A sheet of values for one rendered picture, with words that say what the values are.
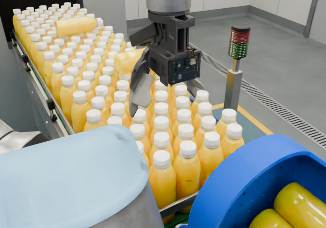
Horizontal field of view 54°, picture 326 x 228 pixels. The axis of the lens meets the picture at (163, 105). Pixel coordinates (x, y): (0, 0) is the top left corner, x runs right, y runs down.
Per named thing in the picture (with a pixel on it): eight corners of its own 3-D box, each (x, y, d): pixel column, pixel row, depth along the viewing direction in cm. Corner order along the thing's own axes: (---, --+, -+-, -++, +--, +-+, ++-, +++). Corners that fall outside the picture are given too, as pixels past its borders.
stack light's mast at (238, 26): (234, 76, 108) (240, 30, 99) (222, 69, 112) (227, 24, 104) (248, 72, 111) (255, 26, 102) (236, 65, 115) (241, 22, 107)
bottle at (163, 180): (164, 231, 79) (164, 176, 69) (142, 217, 83) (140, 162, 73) (180, 213, 84) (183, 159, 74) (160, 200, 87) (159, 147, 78)
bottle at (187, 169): (171, 194, 89) (171, 141, 79) (196, 193, 89) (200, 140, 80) (173, 215, 83) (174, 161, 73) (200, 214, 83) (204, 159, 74)
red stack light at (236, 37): (238, 45, 102) (239, 33, 100) (225, 39, 107) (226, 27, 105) (253, 41, 105) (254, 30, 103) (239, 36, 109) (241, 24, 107)
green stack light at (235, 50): (236, 59, 105) (238, 45, 102) (223, 53, 109) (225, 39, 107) (251, 56, 107) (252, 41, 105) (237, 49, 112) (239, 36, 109)
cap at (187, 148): (178, 146, 78) (179, 140, 77) (194, 145, 78) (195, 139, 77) (180, 156, 75) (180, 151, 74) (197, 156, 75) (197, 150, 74)
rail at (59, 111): (126, 233, 73) (125, 224, 71) (13, 34, 190) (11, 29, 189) (129, 231, 73) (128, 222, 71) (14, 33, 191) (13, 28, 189)
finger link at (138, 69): (127, 89, 58) (151, 46, 56) (123, 85, 59) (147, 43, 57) (146, 96, 61) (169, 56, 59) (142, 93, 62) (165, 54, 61)
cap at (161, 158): (163, 169, 71) (163, 163, 70) (150, 162, 73) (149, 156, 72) (173, 160, 74) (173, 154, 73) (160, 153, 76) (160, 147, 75)
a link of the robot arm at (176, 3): (137, -19, 52) (178, -24, 56) (138, 9, 55) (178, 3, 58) (160, -10, 47) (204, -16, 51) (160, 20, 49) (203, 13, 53)
